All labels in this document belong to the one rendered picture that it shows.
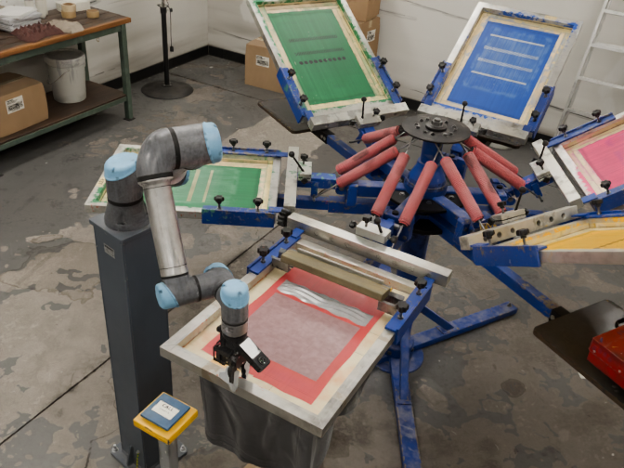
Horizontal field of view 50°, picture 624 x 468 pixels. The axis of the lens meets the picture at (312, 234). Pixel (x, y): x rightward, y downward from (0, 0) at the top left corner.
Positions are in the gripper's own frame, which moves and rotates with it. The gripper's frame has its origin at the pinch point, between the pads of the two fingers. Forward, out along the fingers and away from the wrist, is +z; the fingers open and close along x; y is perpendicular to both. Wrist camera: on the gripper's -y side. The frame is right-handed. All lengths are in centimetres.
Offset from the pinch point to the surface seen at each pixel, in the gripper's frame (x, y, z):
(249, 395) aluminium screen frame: 1.9, -4.6, 0.2
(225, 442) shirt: -9.0, 12.4, 43.0
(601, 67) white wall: -471, -27, 20
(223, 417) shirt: -8.8, 13.0, 30.5
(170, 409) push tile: 18.3, 11.1, 1.0
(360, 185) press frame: -126, 24, -4
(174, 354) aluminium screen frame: 1.8, 23.5, -0.9
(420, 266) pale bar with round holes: -80, -23, -6
